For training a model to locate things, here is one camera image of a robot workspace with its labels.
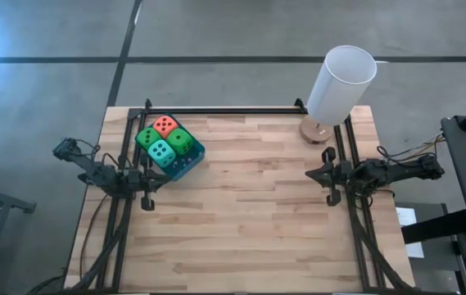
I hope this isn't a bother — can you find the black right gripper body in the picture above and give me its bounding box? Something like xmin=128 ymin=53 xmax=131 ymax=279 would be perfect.
xmin=305 ymin=161 xmax=357 ymax=190

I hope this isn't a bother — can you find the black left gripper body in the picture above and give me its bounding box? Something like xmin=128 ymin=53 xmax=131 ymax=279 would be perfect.
xmin=125 ymin=166 xmax=173 ymax=196

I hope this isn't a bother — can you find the large teal foam die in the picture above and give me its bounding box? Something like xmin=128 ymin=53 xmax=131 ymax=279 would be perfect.
xmin=147 ymin=139 xmax=177 ymax=168

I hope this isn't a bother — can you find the large green foam die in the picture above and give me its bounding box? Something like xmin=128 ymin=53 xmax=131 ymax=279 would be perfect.
xmin=165 ymin=128 xmax=195 ymax=156
xmin=136 ymin=126 xmax=162 ymax=152

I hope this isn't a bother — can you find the large orange foam die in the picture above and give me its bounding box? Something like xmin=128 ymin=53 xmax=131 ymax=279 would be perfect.
xmin=152 ymin=114 xmax=179 ymax=139

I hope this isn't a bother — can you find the blue plastic bin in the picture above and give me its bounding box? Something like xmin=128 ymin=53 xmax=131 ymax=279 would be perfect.
xmin=133 ymin=112 xmax=207 ymax=182

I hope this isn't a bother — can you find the white paper sheet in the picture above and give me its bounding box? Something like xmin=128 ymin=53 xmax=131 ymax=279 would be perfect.
xmin=395 ymin=206 xmax=426 ymax=259

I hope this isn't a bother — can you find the black flat bar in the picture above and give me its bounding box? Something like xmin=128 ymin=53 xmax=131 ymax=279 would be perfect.
xmin=400 ymin=203 xmax=466 ymax=246

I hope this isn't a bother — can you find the black floor stand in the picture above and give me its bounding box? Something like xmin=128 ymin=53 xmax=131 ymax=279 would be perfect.
xmin=0 ymin=171 xmax=38 ymax=295

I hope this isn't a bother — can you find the multicoloured wire bundle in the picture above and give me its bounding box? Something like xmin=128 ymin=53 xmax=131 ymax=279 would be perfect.
xmin=377 ymin=133 xmax=446 ymax=165

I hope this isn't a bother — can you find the black aluminium rig frame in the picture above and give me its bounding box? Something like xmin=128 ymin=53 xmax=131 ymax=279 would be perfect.
xmin=27 ymin=98 xmax=416 ymax=295

